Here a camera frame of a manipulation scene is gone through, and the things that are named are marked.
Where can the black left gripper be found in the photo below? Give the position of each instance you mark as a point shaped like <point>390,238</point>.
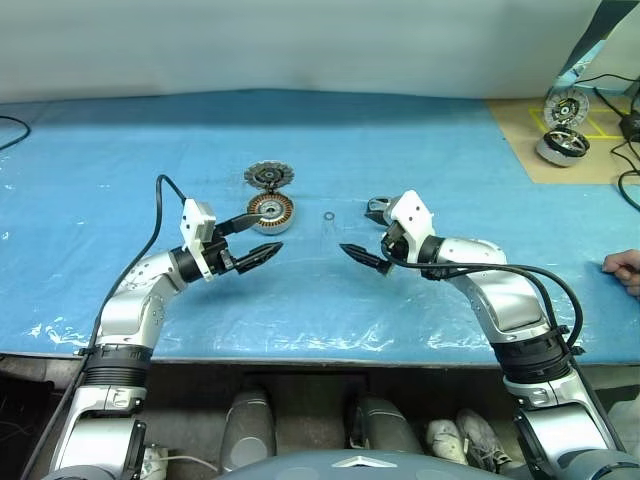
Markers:
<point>220,257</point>

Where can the person's bare hand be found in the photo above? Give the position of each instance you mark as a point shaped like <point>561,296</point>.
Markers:
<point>627,267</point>

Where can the white sneaker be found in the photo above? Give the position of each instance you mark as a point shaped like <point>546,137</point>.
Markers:
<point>480,432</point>
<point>445,435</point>

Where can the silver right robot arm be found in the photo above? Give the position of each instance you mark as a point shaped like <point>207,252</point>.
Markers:
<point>510,300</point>

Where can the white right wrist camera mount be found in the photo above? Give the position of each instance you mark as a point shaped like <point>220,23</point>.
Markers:
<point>412,212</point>

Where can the silver spoked motor shell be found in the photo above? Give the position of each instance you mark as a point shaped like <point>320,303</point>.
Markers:
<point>562,146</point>

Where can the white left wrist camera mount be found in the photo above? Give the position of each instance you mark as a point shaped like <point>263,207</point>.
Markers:
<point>195,225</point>

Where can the brown cardboard sheet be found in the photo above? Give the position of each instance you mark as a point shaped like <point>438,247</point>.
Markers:
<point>525,150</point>

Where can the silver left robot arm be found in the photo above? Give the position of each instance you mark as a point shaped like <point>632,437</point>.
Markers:
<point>130,310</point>

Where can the blue plastic table cover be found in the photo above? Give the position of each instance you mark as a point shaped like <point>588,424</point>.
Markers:
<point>100,225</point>

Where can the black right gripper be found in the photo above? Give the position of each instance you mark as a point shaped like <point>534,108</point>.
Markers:
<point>395,240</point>

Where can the dark rounded robot leg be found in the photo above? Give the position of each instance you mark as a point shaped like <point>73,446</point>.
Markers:
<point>385,425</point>
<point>248,430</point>

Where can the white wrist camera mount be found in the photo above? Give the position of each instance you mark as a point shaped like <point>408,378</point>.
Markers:
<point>195,225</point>
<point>412,212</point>

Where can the motor stator with copper windings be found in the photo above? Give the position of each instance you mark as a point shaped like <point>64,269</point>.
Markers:
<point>272,217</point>

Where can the black power adapter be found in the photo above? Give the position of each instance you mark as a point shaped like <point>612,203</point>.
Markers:
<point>631,125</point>

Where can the white power strip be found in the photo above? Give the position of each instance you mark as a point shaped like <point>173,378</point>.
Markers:
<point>155,457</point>

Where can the toothed grey motor cover disc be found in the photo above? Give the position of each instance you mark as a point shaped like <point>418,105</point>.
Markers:
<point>268,175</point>

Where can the grey robot torso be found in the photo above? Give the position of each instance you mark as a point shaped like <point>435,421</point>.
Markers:
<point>350,462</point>

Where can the grey metal stand frame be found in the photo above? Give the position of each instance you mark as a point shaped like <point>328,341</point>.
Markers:
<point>595,35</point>

